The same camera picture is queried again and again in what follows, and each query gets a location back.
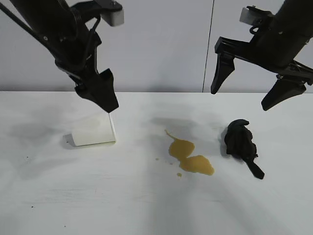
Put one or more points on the black cloth rag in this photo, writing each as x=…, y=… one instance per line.
x=239, y=142

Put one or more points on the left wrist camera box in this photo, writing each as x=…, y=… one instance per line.
x=115, y=17

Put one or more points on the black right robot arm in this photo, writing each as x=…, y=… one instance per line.
x=296, y=14

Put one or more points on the brown liquid spill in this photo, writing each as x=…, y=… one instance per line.
x=182, y=148

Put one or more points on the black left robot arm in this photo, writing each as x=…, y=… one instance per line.
x=44, y=14

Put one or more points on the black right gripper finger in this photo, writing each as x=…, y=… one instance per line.
x=222, y=71
x=281, y=95

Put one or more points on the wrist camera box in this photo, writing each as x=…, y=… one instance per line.
x=115, y=17
x=247, y=16

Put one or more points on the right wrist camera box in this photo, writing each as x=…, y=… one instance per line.
x=247, y=16

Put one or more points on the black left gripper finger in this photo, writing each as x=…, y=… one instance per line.
x=100, y=95
x=110, y=83

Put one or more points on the white paper cup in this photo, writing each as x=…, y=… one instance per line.
x=93, y=132

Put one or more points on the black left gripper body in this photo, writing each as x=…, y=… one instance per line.
x=73, y=54

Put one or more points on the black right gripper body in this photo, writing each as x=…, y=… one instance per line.
x=276, y=46

